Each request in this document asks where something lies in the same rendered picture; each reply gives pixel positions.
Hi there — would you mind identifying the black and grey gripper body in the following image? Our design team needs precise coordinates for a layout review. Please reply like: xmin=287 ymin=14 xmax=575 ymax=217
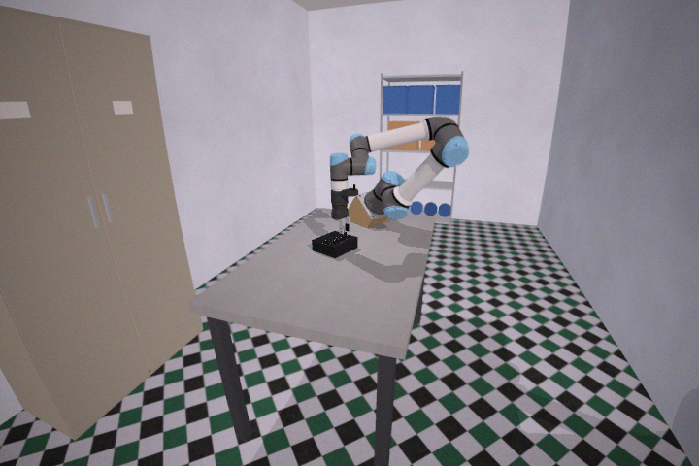
xmin=331 ymin=181 xmax=358 ymax=220

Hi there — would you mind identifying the black lighting desk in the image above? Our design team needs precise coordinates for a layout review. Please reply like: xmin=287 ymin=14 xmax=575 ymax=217
xmin=312 ymin=231 xmax=358 ymax=258

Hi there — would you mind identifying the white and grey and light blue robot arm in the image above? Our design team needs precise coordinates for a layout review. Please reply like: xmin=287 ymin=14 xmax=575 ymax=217
xmin=330 ymin=117 xmax=469 ymax=220

